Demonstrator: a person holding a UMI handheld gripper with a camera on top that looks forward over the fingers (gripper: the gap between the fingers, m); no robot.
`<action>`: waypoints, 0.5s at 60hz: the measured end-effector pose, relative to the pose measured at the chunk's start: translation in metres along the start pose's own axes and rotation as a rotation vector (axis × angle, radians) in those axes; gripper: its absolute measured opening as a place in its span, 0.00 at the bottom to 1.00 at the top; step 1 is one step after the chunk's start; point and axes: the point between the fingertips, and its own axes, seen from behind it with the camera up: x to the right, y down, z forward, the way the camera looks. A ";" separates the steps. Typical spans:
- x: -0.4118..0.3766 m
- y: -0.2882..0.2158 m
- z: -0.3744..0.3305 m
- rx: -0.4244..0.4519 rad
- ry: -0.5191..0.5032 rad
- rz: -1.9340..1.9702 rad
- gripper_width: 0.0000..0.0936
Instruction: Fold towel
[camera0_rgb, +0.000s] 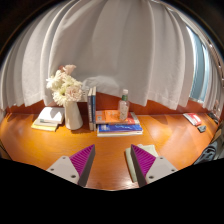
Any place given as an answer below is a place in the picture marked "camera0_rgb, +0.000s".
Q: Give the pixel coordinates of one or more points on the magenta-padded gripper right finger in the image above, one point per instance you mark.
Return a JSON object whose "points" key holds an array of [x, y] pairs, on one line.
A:
{"points": [[160, 168]]}

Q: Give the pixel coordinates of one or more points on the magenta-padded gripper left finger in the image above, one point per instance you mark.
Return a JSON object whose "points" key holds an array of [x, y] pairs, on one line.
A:
{"points": [[63, 168]]}

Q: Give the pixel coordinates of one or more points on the black chair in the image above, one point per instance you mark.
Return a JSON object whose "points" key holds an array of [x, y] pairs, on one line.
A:
{"points": [[208, 153]]}

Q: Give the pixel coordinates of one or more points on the white ceramic vase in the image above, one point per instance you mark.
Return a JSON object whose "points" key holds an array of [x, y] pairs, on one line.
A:
{"points": [[73, 118]]}

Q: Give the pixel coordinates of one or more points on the white flat book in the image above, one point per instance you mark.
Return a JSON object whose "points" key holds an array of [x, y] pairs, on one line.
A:
{"points": [[120, 134]]}

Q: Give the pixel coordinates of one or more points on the blue flat book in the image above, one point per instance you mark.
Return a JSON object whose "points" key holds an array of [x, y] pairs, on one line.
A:
{"points": [[120, 127]]}

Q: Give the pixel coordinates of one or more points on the small dark object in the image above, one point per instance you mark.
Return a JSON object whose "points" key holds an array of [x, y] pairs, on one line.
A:
{"points": [[202, 128]]}

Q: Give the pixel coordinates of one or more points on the red and white packet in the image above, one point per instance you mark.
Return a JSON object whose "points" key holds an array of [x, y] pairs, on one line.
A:
{"points": [[193, 119]]}

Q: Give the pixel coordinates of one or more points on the orange book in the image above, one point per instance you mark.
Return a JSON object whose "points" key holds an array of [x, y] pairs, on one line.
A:
{"points": [[108, 117]]}

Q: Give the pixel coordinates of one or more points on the clear plastic drink bottle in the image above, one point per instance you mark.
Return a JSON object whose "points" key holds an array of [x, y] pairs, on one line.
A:
{"points": [[123, 108]]}

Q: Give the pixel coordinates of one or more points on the white and pink flowers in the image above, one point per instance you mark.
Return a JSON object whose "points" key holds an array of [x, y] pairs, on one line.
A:
{"points": [[65, 88]]}

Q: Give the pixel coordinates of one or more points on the window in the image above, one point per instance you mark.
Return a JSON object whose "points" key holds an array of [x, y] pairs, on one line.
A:
{"points": [[198, 73]]}

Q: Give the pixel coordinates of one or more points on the white curtain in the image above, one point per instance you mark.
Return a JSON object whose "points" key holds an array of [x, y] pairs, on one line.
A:
{"points": [[116, 50]]}

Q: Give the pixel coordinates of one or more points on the white wall socket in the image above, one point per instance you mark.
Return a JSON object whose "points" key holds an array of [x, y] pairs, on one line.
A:
{"points": [[85, 95]]}

